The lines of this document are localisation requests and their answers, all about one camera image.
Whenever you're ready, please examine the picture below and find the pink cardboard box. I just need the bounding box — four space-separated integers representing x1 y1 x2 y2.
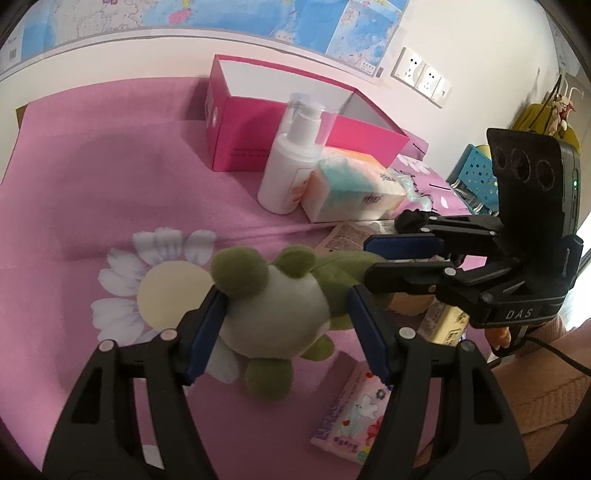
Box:
204 54 411 172

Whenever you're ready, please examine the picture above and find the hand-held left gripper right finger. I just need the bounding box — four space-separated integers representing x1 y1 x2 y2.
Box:
347 284 539 480

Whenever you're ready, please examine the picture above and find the small hanging plush toy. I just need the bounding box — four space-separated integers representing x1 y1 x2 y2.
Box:
547 92 575 137

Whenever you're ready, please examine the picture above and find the pink flower print blanket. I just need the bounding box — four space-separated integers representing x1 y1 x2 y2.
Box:
0 74 472 480

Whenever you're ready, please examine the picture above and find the green frog plush toy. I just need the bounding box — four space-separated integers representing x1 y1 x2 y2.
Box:
210 246 389 401

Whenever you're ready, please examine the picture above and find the pastel tissue pack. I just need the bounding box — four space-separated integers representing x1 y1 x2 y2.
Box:
302 148 408 223

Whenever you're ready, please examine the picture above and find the blue plastic basket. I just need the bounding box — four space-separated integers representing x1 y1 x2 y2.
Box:
445 144 502 215

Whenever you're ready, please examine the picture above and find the white wall socket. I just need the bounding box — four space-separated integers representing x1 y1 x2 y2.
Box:
416 65 440 96
390 47 426 86

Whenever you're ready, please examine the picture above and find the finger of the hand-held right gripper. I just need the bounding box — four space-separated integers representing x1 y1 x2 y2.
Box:
364 257 519 320
363 209 504 267

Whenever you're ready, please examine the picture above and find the blue wall map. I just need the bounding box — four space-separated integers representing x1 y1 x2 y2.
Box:
295 0 411 77

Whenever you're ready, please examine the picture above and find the black cable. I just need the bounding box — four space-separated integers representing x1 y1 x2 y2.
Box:
522 335 591 372

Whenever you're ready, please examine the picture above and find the pink floral tissue packet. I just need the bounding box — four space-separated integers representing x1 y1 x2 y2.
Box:
310 360 393 464

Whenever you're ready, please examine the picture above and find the person's right hand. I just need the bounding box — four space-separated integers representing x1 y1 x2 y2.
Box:
488 325 514 354

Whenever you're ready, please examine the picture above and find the beige spout pouch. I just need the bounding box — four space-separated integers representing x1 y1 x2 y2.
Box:
318 220 398 254

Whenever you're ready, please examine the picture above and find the white wall switch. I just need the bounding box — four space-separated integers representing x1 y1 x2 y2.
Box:
431 76 452 108

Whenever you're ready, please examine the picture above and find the brown soft toy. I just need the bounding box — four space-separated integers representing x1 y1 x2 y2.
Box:
388 293 432 317

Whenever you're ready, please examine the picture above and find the white pump bottle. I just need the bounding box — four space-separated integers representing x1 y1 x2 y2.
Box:
257 92 334 214

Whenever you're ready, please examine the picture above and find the yellow packet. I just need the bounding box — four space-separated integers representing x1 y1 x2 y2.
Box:
418 298 469 347

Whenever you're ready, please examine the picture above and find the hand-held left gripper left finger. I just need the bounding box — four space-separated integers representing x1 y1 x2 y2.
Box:
44 286 227 480

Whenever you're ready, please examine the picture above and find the yellow bag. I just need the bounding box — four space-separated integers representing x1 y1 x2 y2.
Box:
510 104 580 148

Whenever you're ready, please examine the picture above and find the person's right forearm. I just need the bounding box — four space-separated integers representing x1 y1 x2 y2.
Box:
489 316 591 467

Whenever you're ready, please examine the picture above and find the wall map with coloured regions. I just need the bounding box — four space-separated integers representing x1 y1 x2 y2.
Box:
0 0 305 77

